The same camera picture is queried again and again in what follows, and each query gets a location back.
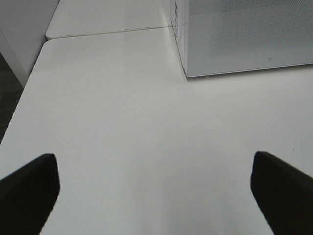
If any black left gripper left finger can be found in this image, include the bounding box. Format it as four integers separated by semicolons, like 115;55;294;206
0;154;60;235

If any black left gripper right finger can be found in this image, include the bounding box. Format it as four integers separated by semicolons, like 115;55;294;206
250;151;313;235

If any white microwave door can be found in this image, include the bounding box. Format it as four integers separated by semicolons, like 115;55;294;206
185;0;313;78

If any white microwave oven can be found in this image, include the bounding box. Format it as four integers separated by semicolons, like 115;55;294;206
168;0;313;78

